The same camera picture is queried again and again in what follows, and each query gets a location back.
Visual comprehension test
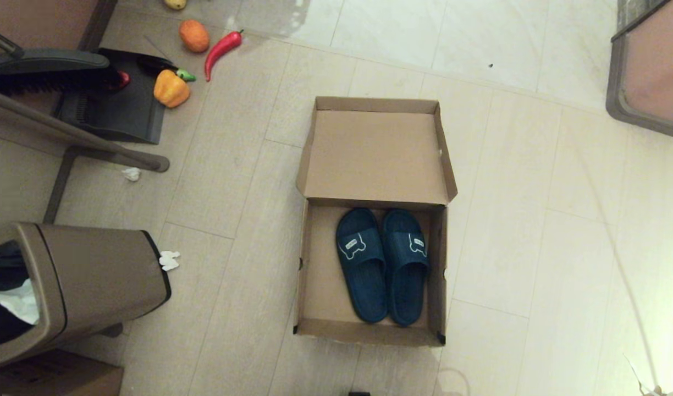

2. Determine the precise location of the brown cardboard shoe box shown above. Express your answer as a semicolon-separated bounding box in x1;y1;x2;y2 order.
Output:
294;96;458;347

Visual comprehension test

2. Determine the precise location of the blue slipper bone print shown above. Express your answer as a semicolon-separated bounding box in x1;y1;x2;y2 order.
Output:
335;207;389;324
382;208;431;327

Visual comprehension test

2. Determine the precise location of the red chili pepper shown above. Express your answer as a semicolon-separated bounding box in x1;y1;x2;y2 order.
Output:
205;30;244;83

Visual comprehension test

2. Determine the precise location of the orange bell pepper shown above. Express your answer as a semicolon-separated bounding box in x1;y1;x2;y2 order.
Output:
153;69;192;109

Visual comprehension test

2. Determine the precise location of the orange round fruit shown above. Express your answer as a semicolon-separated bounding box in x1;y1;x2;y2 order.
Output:
179;19;211;53

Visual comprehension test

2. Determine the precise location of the dark eggplant with green stem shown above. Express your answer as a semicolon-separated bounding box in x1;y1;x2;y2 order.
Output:
136;57;197;83

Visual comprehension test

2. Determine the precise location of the black plastic dustpan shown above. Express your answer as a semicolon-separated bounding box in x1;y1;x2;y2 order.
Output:
53;48;179;146

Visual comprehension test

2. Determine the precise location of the brown trash bin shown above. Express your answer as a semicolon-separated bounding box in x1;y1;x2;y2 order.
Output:
0;222;172;370

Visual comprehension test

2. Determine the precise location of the brown furniture bar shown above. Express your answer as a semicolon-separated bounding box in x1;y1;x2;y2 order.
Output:
0;87;171;173

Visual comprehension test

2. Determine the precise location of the dark metal furniture leg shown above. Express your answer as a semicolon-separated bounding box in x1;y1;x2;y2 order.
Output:
43;146;79;224

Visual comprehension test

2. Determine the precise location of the grey broom with black bristles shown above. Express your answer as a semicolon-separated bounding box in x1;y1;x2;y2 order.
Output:
0;25;123;97

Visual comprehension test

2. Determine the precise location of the white tissue paper wad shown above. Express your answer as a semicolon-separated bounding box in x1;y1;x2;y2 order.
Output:
0;279;41;325

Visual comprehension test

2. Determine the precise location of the black bin liner bag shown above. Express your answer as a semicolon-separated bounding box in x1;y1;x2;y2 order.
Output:
0;240;40;345

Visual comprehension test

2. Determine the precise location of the brown cardboard carton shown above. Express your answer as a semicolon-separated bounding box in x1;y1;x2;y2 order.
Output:
0;349;124;396

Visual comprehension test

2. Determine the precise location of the brown wooden cabinet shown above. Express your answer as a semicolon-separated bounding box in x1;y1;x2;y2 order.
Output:
0;0;120;56

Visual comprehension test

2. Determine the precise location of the brown table with grey frame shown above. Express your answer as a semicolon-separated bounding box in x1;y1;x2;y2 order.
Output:
605;0;673;142

